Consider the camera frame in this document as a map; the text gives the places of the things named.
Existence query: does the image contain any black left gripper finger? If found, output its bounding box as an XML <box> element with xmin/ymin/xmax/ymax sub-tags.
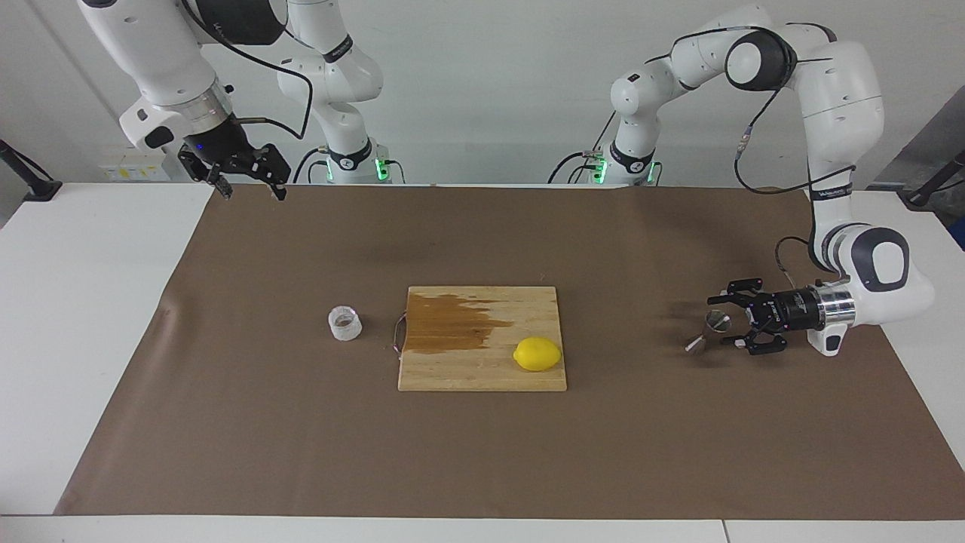
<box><xmin>721</xmin><ymin>320</ymin><xmax>787</xmax><ymax>357</ymax></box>
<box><xmin>706</xmin><ymin>277</ymin><xmax>764</xmax><ymax>314</ymax></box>

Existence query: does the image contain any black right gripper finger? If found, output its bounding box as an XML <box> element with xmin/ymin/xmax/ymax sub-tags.
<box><xmin>197</xmin><ymin>166</ymin><xmax>234</xmax><ymax>201</ymax></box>
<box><xmin>251</xmin><ymin>143</ymin><xmax>293</xmax><ymax>202</ymax></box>

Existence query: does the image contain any steel double jigger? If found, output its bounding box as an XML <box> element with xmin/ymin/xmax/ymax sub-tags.
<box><xmin>685</xmin><ymin>310</ymin><xmax>732</xmax><ymax>356</ymax></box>

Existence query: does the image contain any small clear plastic cup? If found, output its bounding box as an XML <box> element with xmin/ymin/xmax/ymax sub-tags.
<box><xmin>327</xmin><ymin>305</ymin><xmax>363</xmax><ymax>343</ymax></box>

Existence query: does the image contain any white socket box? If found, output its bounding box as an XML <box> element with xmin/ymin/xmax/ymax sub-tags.
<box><xmin>98</xmin><ymin>147</ymin><xmax>170</xmax><ymax>183</ymax></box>

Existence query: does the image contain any black clamp stand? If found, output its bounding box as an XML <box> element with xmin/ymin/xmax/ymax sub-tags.
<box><xmin>0</xmin><ymin>140</ymin><xmax>63</xmax><ymax>203</ymax></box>
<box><xmin>897</xmin><ymin>149</ymin><xmax>965</xmax><ymax>212</ymax></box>

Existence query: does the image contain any yellow lemon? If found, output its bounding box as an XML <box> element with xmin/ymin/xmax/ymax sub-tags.
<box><xmin>513</xmin><ymin>336</ymin><xmax>563</xmax><ymax>373</ymax></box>

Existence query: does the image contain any wooden cutting board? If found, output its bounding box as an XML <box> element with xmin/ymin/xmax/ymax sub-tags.
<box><xmin>397</xmin><ymin>285</ymin><xmax>568</xmax><ymax>393</ymax></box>

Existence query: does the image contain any brown paper table mat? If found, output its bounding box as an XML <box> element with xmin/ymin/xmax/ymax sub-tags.
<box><xmin>54</xmin><ymin>183</ymin><xmax>965</xmax><ymax>521</ymax></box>

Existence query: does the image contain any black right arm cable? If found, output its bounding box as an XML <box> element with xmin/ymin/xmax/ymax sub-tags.
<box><xmin>179</xmin><ymin>0</ymin><xmax>313</xmax><ymax>141</ymax></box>

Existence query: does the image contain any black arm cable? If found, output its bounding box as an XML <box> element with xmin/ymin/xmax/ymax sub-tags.
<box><xmin>179</xmin><ymin>0</ymin><xmax>313</xmax><ymax>141</ymax></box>
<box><xmin>645</xmin><ymin>25</ymin><xmax>856</xmax><ymax>291</ymax></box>

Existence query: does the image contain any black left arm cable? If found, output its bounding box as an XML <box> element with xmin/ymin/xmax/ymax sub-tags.
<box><xmin>645</xmin><ymin>25</ymin><xmax>856</xmax><ymax>291</ymax></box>

